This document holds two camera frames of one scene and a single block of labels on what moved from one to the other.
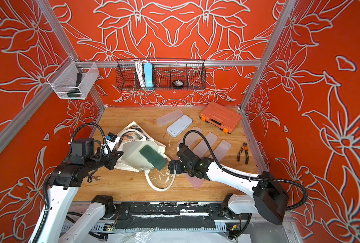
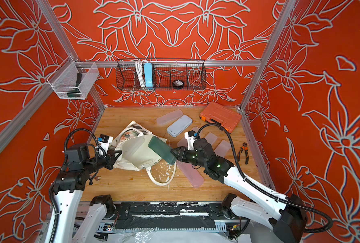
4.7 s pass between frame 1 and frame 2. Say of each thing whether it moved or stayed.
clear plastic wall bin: stayed
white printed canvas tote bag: moved
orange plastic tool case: stayed
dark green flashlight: stayed
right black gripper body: moved
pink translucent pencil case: stayed
